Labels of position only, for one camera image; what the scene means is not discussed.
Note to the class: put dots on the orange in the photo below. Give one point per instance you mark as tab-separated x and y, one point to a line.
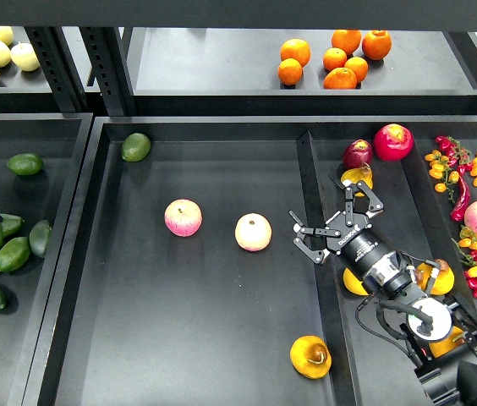
297	49
346	40
377	44
359	66
340	78
290	71

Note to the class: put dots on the orange front bottom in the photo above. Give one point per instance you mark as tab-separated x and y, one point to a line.
340	78

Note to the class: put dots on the orange right middle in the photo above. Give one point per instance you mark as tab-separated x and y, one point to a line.
359	66

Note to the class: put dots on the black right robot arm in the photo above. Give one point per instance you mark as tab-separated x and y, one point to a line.
438	335

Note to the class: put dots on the orange top right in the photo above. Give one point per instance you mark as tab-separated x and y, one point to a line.
377	44

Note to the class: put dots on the orange centre small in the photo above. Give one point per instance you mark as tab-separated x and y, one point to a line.
334	58

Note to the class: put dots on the black centre tray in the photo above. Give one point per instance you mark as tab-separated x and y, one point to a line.
140	316

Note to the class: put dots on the upper cherry tomato bunch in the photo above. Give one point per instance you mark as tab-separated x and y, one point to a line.
450	163

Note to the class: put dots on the black left tray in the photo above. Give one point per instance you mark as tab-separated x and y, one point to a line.
60	140

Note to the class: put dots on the green avocado at tray wall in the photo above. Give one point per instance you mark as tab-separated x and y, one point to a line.
39	238

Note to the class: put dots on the dark green avocado left tray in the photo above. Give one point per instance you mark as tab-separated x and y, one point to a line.
11	224

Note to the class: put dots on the orange far left bottom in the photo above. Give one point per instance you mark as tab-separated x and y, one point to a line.
290	71

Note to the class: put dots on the light green avocado left tray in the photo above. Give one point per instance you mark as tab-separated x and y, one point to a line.
14	254

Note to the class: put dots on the dark red small apple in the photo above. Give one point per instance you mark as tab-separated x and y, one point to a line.
356	154

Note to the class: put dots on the pale yellow pear right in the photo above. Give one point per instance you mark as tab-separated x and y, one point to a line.
24	57

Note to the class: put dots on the pale pink apple centre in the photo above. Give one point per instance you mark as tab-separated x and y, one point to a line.
253	232

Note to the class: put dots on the black tray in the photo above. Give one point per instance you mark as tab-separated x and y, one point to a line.
60	140
140	316

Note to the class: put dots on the red chili pepper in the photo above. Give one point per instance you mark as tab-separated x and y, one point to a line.
462	202

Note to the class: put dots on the orange top middle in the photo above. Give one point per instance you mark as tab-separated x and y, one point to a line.
346	40

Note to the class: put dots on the pink apple left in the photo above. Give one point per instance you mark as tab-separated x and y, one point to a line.
183	217

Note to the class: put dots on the big red apple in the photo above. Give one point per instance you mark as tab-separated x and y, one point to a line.
393	142

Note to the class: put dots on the black shelf frame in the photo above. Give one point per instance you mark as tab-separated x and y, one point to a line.
452	17

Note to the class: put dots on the green avocado at tray corner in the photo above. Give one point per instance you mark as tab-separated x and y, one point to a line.
135	147

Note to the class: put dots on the orange far left top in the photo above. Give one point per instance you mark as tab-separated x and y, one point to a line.
297	49

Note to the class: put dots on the green avocado upper left tray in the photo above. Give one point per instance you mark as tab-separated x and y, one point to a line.
25	164

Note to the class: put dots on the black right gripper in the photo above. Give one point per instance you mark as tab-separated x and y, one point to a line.
349	234

